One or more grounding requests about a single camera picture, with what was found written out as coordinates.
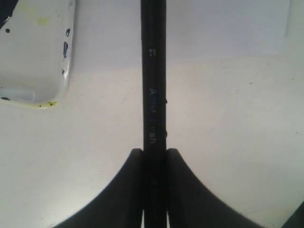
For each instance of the white paper sheet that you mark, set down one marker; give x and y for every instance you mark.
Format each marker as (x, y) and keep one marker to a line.
(107, 33)

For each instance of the white paint tray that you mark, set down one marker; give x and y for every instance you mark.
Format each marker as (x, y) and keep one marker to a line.
(36, 40)

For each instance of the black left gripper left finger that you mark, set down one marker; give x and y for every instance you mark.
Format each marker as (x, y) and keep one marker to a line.
(119, 205)

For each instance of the black paintbrush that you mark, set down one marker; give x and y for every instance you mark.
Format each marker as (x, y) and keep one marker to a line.
(153, 31)

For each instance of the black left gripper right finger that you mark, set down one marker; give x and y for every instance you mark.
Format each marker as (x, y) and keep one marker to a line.
(191, 205)

